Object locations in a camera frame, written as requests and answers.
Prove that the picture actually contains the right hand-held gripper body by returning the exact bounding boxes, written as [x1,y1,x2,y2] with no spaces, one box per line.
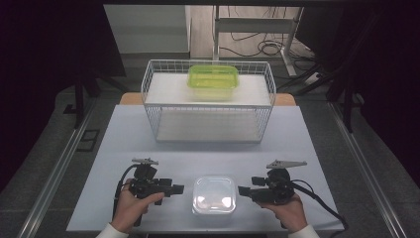
[260,160,308,204]

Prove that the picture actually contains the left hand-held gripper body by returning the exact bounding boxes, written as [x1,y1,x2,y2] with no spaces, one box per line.
[128,157,166,200]

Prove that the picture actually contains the clear square food container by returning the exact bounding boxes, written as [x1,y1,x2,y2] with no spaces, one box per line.
[191,176,238,216]

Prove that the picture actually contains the white wire basket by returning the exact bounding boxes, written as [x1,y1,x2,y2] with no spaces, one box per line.
[140,59,277,144]

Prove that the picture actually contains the green lidded food container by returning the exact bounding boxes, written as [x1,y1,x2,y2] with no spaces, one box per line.
[186,63,241,102]

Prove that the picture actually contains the person's left hand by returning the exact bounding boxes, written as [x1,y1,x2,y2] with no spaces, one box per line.
[110,187,165,234]

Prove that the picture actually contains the person's right hand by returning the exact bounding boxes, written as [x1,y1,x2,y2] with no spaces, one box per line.
[260,192,309,234]

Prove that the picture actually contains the black floor plate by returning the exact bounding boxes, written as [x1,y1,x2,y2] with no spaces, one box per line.
[75,129,101,154]

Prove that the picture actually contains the wooden table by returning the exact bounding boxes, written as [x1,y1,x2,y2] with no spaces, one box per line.
[119,92,297,107]

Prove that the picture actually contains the black stand legs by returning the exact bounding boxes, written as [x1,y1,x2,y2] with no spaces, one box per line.
[326,74,365,134]
[63,70,131,130]

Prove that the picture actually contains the white power strip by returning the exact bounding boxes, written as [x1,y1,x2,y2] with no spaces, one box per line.
[304,71,323,85]

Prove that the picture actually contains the white cabinet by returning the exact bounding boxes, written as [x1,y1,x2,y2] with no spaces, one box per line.
[103,4,193,60]

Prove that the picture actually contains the dark curtain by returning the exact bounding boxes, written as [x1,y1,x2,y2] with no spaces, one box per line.
[295,0,420,181]
[0,0,127,194]

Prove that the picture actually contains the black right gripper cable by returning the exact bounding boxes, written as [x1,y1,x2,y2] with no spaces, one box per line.
[291,178,350,233]

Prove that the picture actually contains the aluminium floor rail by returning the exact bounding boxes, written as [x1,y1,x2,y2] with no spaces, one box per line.
[17,98,97,238]
[328,100,409,238]

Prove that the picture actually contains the black floor cables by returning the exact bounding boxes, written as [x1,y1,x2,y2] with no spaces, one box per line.
[219,6,319,73]

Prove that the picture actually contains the white metal desk frame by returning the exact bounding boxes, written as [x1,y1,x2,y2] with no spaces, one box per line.
[212,4,305,78]

